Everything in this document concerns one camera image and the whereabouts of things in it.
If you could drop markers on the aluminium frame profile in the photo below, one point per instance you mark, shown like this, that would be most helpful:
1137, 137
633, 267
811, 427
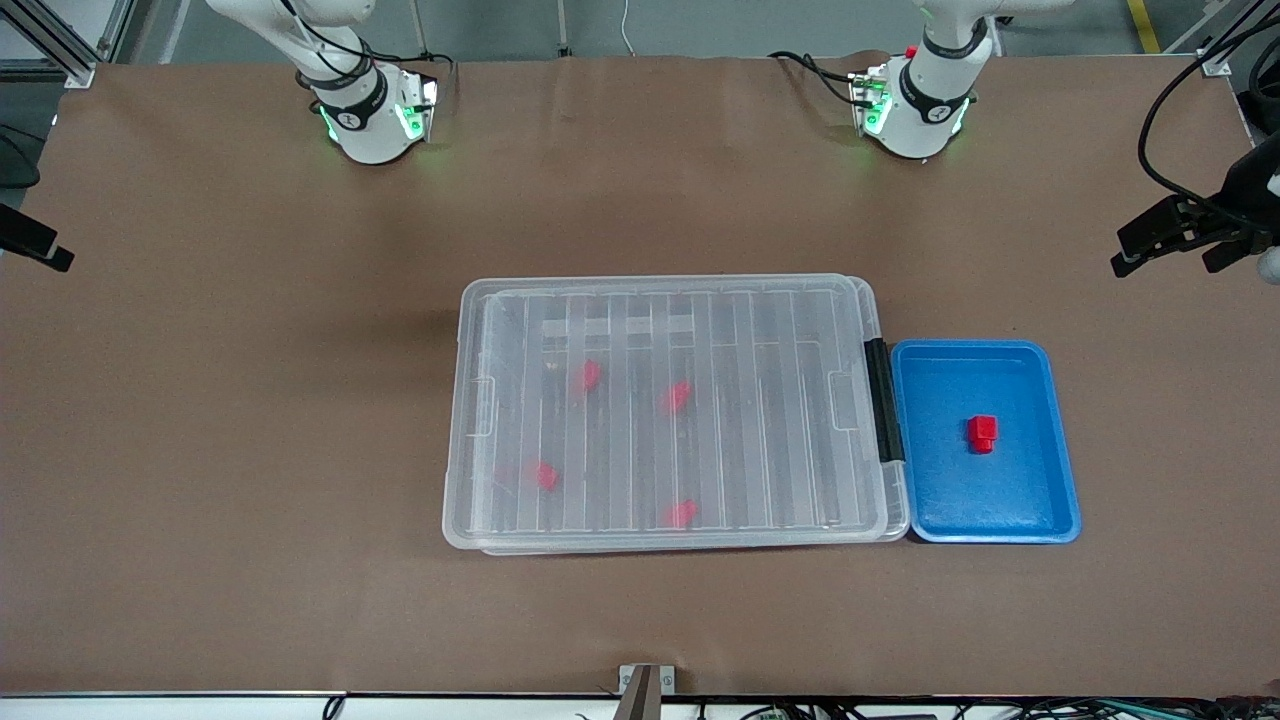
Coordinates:
1218, 62
60, 45

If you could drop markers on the grey metal bracket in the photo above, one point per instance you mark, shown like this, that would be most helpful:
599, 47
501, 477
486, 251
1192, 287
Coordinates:
668, 678

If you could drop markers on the clear plastic box lid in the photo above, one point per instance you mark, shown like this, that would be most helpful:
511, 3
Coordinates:
650, 440

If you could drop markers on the grey metal pole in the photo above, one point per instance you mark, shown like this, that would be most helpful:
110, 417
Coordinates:
420, 28
563, 28

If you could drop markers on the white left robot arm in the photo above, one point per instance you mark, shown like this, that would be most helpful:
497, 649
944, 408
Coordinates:
920, 110

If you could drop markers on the clear plastic storage box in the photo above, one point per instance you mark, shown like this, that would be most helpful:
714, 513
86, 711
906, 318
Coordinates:
899, 505

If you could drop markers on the brown table cover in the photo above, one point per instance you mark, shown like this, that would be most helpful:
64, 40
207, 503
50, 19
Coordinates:
200, 560

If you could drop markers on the red block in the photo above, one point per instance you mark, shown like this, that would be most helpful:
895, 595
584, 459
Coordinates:
588, 376
545, 476
676, 397
681, 514
983, 432

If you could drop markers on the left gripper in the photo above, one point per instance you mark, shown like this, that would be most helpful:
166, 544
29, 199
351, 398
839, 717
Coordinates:
1247, 192

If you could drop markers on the blue plastic tray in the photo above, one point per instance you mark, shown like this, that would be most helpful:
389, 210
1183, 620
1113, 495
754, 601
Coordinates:
950, 480

